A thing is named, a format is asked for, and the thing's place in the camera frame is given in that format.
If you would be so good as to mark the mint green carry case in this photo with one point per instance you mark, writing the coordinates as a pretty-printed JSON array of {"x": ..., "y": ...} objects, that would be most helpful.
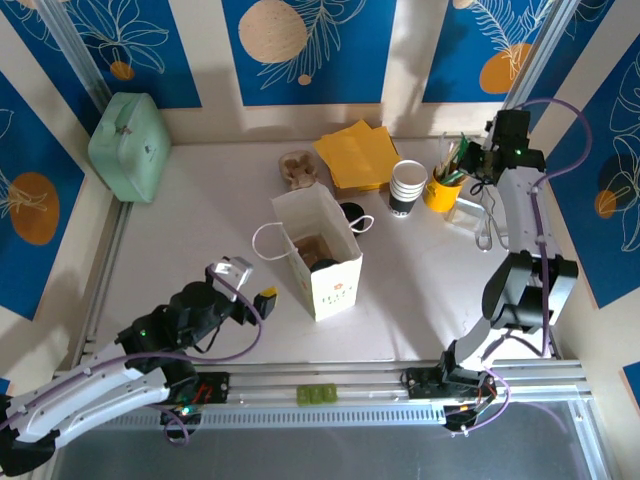
[{"x": 130, "y": 150}]

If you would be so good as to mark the yellow utensil holder cup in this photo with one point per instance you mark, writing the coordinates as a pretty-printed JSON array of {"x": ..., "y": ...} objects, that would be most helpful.
[{"x": 442, "y": 197}]

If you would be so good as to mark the clear plastic tongs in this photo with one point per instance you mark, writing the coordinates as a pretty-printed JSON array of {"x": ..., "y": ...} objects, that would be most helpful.
[{"x": 484, "y": 230}]

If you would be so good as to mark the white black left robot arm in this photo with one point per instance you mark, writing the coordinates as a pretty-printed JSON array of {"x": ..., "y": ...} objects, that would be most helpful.
[{"x": 95, "y": 395}]

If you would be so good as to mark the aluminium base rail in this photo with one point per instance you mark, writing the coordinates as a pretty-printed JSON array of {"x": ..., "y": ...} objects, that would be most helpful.
[{"x": 370, "y": 380}]

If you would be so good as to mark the green rubber pad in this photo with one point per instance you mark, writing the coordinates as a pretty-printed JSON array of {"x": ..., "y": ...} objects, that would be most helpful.
[
  {"x": 303, "y": 394},
  {"x": 316, "y": 394},
  {"x": 329, "y": 393}
]

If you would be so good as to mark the yellow napkin stack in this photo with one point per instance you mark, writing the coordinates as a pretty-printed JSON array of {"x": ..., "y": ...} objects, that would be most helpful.
[{"x": 355, "y": 155}]

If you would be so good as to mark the white plastic stirrer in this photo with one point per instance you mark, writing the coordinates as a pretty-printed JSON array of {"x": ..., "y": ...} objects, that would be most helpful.
[{"x": 450, "y": 162}]

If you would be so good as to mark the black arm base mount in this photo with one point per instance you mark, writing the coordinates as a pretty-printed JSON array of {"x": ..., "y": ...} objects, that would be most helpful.
[
  {"x": 215, "y": 387},
  {"x": 422, "y": 384}
]

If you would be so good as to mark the white floral paper bag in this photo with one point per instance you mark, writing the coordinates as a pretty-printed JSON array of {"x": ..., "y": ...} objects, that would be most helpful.
[{"x": 335, "y": 295}]

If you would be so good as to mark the clear plastic box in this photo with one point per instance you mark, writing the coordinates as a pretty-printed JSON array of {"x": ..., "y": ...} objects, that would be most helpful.
[{"x": 467, "y": 212}]

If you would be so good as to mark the pale thin stirrer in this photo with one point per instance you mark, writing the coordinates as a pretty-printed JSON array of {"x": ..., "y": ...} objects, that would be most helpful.
[{"x": 442, "y": 150}]

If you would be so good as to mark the black cup lid stack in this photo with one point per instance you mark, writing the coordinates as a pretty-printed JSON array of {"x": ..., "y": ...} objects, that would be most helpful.
[{"x": 352, "y": 210}]

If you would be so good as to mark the aluminium frame post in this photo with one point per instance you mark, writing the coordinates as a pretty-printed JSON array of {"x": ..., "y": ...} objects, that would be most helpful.
[
  {"x": 525, "y": 75},
  {"x": 75, "y": 50}
]

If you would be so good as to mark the green plastic stirrer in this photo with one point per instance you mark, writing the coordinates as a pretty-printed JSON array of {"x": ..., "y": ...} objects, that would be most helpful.
[
  {"x": 456, "y": 147},
  {"x": 456, "y": 175}
]

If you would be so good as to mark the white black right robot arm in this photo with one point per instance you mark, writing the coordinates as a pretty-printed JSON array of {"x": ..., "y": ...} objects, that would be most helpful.
[{"x": 520, "y": 215}]

